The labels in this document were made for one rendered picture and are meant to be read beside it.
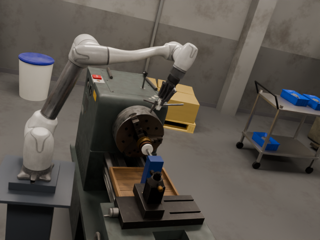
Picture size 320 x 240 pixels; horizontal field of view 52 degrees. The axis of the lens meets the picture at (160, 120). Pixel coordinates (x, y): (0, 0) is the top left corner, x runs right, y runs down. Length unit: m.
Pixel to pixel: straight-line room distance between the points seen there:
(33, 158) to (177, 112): 3.09
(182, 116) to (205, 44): 1.57
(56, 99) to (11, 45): 3.76
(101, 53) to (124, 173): 0.73
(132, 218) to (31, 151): 0.70
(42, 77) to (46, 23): 1.09
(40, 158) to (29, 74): 2.92
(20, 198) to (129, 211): 0.65
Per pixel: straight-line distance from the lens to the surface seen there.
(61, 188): 2.04
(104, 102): 2.05
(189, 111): 4.75
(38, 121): 2.06
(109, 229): 1.58
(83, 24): 5.47
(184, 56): 1.93
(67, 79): 1.97
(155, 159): 1.78
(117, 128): 1.98
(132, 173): 2.03
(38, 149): 1.91
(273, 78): 6.51
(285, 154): 4.68
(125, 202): 1.66
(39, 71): 4.73
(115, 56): 1.80
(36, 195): 1.99
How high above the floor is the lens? 2.01
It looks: 23 degrees down
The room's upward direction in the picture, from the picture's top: 15 degrees clockwise
